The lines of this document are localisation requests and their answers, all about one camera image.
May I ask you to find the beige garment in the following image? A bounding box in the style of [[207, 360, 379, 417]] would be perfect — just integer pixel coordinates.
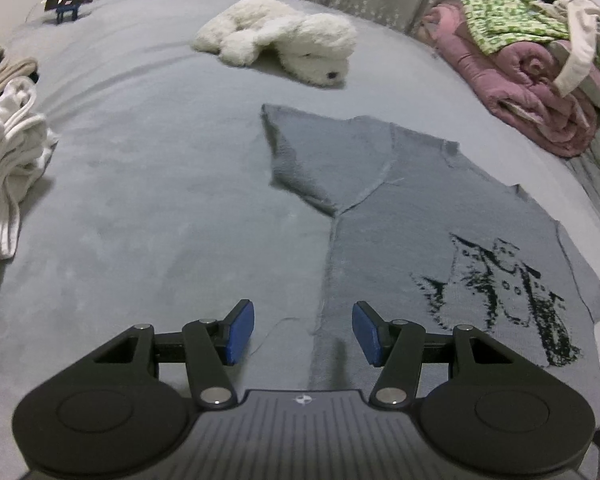
[[0, 57, 40, 106]]

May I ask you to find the pink folded quilt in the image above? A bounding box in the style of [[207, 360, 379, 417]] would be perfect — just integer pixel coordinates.
[[422, 2, 600, 158]]

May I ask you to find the grey bed sheet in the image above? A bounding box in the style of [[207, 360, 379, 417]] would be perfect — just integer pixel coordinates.
[[0, 0, 600, 480]]

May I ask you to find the white plush dog toy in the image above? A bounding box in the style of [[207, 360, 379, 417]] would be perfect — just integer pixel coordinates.
[[194, 0, 358, 87]]

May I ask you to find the grey knit sweater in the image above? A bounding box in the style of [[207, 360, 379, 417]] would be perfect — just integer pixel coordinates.
[[261, 103, 600, 396]]

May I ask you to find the cream white garment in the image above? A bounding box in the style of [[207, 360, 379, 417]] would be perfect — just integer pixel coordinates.
[[552, 0, 600, 96]]

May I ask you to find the green patterned cloth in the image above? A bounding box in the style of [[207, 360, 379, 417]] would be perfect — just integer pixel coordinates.
[[462, 0, 571, 56]]

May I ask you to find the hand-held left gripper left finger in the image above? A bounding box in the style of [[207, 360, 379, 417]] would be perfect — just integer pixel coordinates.
[[92, 299, 255, 409]]

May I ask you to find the white clothes pile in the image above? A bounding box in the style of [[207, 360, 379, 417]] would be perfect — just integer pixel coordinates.
[[0, 78, 59, 278]]

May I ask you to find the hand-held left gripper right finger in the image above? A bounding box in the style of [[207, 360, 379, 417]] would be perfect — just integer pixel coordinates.
[[352, 301, 518, 409]]

